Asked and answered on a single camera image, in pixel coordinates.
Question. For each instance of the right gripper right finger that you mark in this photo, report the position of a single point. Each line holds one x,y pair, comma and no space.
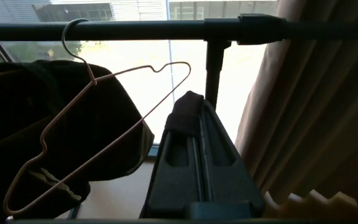
228,183

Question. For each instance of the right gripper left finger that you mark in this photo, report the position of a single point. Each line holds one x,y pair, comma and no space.
172,186

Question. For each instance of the black garment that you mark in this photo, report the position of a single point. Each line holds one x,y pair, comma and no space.
185,115
17,118

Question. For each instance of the black clothes rack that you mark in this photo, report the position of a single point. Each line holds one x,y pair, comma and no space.
135,30

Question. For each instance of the window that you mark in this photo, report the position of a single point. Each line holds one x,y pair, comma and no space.
154,93

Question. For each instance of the brown curtain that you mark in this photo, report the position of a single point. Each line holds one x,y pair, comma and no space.
322,109

